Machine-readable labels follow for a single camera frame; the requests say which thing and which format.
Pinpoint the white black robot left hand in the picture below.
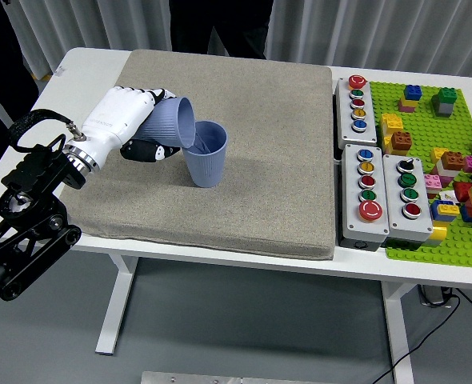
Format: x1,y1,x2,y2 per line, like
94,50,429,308
70,85,178,166

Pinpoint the blue ribbed cup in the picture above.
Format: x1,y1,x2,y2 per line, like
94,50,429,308
170,120,229,189
134,95,197,150

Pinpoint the person in dark clothes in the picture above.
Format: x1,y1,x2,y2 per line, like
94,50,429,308
0,0,41,181

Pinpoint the grey-brown mat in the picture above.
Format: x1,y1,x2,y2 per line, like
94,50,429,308
54,49,337,262

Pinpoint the white table leg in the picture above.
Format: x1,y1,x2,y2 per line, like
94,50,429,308
381,281,420,384
94,254,139,356

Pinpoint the grey five-button box, small stop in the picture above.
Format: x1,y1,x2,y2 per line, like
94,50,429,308
334,75,378,147

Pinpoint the grey five-button box, large stop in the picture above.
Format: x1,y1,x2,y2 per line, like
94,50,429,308
339,144,390,251

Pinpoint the white pleated curtain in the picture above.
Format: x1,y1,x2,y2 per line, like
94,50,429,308
0,0,472,77

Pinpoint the brown toy brick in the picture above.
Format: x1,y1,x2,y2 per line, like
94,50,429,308
390,130,413,155

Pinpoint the blue yellow pink brick stack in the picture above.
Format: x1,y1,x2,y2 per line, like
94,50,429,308
398,84,423,113

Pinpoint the green brick baseplate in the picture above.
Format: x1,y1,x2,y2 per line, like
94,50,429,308
367,81,472,270

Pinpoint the pink toy brick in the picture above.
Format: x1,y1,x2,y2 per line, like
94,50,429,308
422,174,443,192

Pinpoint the green grey brick stack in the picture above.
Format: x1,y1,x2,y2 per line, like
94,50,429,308
430,86,458,118

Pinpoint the brown white brick stack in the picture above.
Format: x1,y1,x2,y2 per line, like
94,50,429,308
438,150,466,177

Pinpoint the yellow white brick stack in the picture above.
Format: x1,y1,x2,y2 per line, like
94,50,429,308
423,223,448,247

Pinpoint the red toy brick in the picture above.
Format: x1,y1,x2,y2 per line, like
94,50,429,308
453,181,472,203

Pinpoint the grey power box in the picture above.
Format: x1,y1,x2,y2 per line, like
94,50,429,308
418,284,455,309

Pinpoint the grey selector switch button box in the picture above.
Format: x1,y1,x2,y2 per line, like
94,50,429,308
381,154,434,248

